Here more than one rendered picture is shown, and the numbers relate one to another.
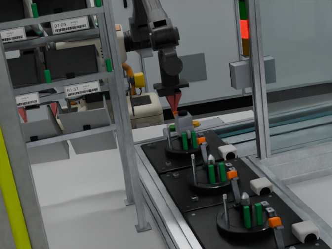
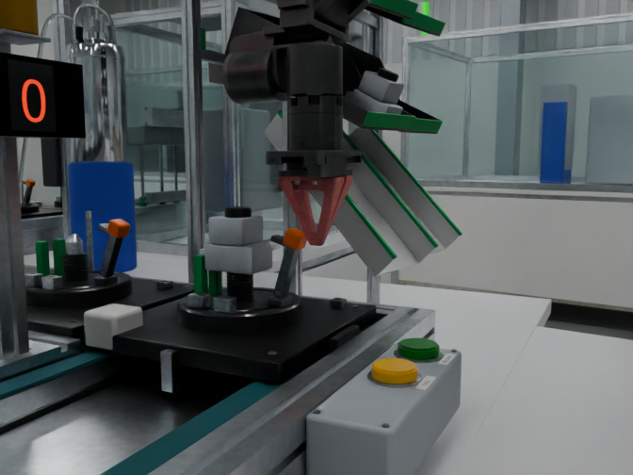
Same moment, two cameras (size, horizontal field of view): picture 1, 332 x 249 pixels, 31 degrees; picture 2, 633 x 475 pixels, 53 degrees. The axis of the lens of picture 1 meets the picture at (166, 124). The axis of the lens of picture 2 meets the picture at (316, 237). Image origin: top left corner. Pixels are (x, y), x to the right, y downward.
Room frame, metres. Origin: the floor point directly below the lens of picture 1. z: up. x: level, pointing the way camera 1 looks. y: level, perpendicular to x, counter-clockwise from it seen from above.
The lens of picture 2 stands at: (2.20, -0.56, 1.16)
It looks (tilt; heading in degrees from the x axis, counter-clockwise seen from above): 8 degrees down; 128
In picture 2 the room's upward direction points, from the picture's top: straight up
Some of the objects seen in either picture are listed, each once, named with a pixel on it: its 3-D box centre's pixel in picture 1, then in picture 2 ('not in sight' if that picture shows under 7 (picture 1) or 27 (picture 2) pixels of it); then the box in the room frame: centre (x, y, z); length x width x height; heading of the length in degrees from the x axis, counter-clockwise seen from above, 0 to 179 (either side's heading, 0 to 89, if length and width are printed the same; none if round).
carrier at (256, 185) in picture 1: (212, 167); (74, 263); (1.44, -0.10, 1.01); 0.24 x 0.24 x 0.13; 12
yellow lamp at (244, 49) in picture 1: (251, 45); (7, 7); (1.62, -0.26, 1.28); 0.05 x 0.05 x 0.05
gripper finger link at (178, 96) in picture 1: (169, 100); (320, 200); (1.78, -0.02, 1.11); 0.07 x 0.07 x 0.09; 12
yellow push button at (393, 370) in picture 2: (193, 125); (394, 375); (1.92, -0.09, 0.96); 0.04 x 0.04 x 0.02
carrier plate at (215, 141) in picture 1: (187, 152); (240, 324); (1.69, -0.05, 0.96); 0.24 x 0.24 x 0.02; 12
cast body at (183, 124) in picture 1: (184, 123); (231, 237); (1.68, -0.06, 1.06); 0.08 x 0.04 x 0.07; 11
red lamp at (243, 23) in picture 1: (249, 27); not in sight; (1.62, -0.26, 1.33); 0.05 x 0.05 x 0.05
